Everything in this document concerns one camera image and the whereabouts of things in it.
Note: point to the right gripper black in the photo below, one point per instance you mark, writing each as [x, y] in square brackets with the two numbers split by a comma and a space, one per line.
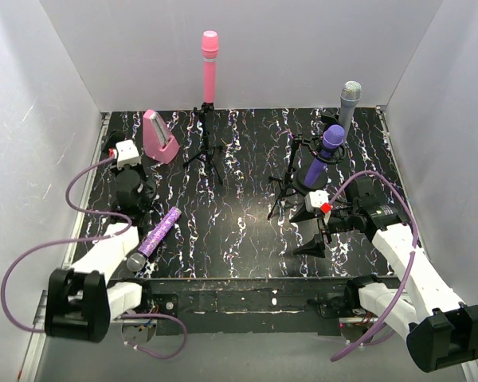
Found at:
[324, 228]

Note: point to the purple matte microphone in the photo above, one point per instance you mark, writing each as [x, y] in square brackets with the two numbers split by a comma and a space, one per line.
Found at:
[331, 141]

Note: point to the black round-base clip stand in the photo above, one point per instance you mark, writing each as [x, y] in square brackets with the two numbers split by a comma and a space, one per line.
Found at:
[328, 118]

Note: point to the silver grey microphone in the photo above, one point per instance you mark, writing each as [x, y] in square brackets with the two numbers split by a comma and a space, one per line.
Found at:
[349, 98]

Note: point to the purple glitter microphone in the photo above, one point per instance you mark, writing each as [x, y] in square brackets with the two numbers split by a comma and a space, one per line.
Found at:
[138, 260]

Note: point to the pink microphone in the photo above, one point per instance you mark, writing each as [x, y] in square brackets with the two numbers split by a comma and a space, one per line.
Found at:
[210, 48]

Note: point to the black left-edge clip stand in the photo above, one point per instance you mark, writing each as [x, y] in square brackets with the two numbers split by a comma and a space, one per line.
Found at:
[110, 142]

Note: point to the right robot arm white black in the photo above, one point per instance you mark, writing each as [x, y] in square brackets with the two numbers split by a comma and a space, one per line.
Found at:
[439, 329]

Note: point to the pink metronome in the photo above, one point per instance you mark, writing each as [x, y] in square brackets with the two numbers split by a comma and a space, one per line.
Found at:
[158, 142]

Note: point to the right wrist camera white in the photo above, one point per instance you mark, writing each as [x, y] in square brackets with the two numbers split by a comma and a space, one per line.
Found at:
[317, 201]

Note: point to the black tripod shock-mount stand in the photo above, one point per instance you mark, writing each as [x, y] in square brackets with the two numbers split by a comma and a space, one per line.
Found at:
[287, 183]

